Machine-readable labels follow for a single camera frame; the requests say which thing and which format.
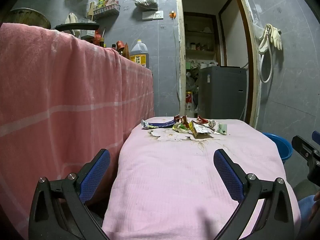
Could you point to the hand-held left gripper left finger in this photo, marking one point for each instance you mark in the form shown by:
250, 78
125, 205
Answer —
95, 175

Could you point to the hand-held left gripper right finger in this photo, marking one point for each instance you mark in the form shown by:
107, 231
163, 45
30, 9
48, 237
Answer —
228, 175

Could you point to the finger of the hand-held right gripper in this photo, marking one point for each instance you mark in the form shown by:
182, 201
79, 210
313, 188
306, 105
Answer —
316, 136
306, 148

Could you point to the blue plastic bucket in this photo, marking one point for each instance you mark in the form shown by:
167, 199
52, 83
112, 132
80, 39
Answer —
281, 146

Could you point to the white green packet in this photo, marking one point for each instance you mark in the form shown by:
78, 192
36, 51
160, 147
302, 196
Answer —
222, 129

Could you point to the yellow white wrapper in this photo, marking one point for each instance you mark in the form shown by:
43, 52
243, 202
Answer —
200, 130

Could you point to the white paper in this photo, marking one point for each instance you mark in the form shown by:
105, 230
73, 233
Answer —
212, 123

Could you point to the red snack wrapper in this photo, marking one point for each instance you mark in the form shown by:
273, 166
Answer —
180, 119
202, 120

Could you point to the green white wrapper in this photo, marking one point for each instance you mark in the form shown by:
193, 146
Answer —
180, 128

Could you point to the blue snack wrapper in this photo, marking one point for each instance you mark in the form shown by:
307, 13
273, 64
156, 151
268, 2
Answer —
160, 124

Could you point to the person's blue jeans leg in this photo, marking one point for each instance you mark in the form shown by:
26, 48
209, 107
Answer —
306, 208

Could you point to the light pink cloth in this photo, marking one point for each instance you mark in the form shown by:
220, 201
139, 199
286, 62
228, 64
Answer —
180, 180

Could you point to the red white plastic bottle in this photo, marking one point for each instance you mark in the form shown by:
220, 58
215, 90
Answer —
190, 105

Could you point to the grey washing machine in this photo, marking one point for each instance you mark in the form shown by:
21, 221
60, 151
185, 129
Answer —
222, 92

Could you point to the salmon checked towel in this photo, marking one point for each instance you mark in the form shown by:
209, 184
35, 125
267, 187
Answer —
62, 92

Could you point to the pile of clear plastic bags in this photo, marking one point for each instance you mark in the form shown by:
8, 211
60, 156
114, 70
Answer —
192, 77

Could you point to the white rubber gloves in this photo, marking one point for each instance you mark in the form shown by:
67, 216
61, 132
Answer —
277, 37

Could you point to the clear plastic bag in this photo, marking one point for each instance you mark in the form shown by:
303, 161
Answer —
257, 30

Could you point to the wooden shelf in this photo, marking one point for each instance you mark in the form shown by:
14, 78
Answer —
200, 51

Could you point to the cooking oil jug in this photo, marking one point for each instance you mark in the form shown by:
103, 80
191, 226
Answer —
139, 55

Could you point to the dark glass bottle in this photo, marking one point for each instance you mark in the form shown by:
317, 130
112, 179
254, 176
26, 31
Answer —
102, 42
114, 47

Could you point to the red plastic bag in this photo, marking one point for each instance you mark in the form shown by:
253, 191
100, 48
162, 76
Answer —
98, 38

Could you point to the white utensil holder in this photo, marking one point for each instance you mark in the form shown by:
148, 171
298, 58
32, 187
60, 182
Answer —
88, 33

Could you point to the beige hanging cloth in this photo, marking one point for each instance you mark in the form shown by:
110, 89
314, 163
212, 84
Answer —
72, 20

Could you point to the wooden spatula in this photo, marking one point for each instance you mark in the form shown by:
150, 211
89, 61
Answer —
91, 10

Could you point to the metal wok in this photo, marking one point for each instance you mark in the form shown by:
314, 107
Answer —
27, 17

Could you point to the green seasoning packet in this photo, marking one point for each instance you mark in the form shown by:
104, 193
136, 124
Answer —
101, 2

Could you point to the red seasoning packet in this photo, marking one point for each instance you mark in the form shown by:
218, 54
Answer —
112, 1

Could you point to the wooden door frame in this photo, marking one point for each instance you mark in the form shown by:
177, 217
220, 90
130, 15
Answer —
181, 55

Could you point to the grey wall rack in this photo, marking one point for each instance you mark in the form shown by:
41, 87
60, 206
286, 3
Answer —
107, 11

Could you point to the white wall socket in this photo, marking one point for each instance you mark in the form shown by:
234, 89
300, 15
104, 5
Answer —
153, 15

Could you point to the orange wall hook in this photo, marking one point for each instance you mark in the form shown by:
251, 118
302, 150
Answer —
172, 14

